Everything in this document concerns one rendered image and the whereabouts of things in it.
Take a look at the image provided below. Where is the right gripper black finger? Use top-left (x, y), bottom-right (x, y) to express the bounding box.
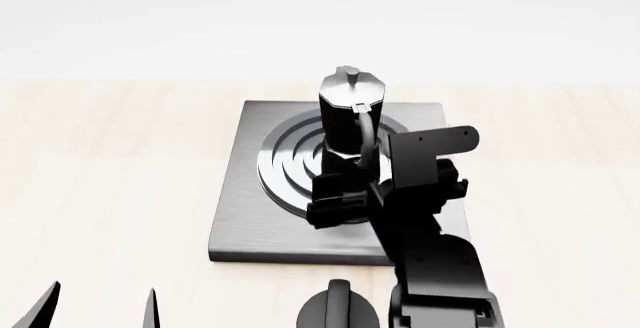
top-left (306, 171), bottom-right (374, 231)
top-left (436, 157), bottom-right (470, 202)

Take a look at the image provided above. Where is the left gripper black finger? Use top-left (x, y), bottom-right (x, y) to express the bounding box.
top-left (141, 286), bottom-right (162, 328)
top-left (10, 280), bottom-right (62, 328)

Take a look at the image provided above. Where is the black and silver moka pot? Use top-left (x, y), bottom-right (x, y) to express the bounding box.
top-left (318, 65), bottom-right (385, 179)

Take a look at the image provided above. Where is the spiral stove burner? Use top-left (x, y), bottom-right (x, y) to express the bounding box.
top-left (256, 108), bottom-right (412, 225)

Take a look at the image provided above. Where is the grey square stove plate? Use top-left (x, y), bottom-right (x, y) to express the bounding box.
top-left (206, 99), bottom-right (472, 268)

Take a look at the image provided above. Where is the black stove knob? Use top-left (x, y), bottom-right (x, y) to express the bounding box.
top-left (296, 278), bottom-right (385, 328)

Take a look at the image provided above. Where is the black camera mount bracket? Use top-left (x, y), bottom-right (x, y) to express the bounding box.
top-left (386, 124), bottom-right (482, 195)

